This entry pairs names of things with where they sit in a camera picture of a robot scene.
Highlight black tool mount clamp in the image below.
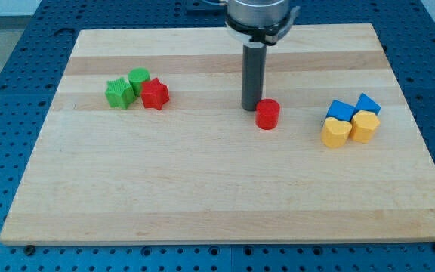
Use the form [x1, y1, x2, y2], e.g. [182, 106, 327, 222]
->
[225, 5, 301, 48]

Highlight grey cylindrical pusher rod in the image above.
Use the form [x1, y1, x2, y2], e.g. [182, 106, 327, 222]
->
[241, 45, 267, 111]

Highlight red cylinder block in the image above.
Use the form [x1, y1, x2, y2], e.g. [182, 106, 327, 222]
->
[255, 99, 280, 130]

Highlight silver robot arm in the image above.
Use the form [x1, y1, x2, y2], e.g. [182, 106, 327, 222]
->
[225, 0, 301, 111]

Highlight blue cube block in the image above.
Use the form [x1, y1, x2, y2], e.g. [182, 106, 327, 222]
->
[325, 100, 355, 122]

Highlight red star block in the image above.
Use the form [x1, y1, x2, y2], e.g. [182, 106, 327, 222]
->
[140, 78, 170, 110]

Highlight yellow heart block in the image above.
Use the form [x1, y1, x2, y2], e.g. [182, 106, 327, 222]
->
[320, 117, 353, 148]

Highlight blue triangle block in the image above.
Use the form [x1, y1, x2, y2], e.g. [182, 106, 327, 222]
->
[354, 93, 381, 115]

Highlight green cylinder block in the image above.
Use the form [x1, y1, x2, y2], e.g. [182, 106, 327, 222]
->
[128, 67, 150, 97]

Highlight yellow hexagon block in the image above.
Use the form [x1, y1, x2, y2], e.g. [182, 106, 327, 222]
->
[350, 110, 381, 144]

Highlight wooden board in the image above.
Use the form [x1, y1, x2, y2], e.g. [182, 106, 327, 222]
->
[0, 23, 435, 246]

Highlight green star block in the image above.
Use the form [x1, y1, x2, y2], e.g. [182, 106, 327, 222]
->
[105, 77, 136, 110]

